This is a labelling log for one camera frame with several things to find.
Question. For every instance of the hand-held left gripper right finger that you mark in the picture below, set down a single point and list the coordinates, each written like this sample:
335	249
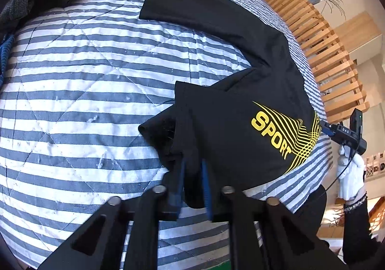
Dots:
207	188

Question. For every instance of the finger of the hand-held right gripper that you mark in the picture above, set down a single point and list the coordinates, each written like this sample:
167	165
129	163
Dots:
327	130

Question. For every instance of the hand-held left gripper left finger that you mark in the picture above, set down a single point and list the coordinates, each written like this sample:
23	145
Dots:
177	181

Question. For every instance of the black t-shirt with yellow print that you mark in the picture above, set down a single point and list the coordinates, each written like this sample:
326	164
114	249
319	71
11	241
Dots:
225	125

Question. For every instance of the person's right forearm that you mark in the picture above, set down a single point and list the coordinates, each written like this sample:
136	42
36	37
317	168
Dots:
358	234

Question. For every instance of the person's right hand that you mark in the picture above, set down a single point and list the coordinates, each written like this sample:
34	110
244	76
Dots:
350	176

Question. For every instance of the person's black clothing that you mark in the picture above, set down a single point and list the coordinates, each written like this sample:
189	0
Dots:
309	213

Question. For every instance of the wooden slatted railing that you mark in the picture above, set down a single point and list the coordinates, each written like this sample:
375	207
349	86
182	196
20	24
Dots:
315	32

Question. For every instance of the light wooden door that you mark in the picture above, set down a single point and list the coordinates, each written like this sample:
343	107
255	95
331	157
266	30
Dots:
358	32

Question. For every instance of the blue white striped quilt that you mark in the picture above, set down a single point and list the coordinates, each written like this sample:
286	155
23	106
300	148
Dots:
75	92

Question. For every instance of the bright blue cloth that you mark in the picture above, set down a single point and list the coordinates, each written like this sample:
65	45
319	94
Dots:
5	53

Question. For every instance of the black and white wall poster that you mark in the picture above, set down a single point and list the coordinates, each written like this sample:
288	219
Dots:
374	164

